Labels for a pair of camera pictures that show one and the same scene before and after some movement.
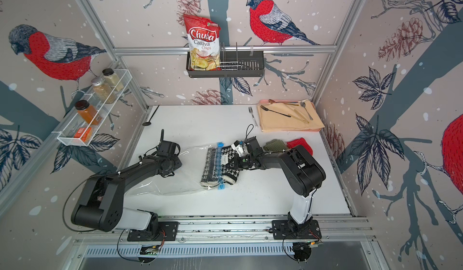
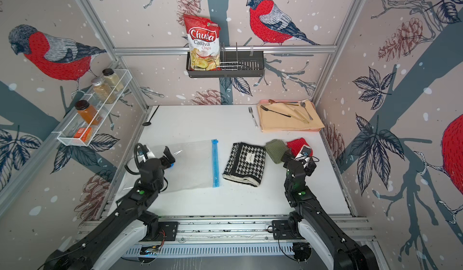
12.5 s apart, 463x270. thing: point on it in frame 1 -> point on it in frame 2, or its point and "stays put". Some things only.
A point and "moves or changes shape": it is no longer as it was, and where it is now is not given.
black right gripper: x=239 y=166 -> x=310 y=168
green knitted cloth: x=275 y=145 stays put
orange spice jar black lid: x=87 y=113 stays put
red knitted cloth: x=299 y=141 stays put
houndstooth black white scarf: x=220 y=167 moves or changes shape
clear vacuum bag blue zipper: x=202 y=169 stays put
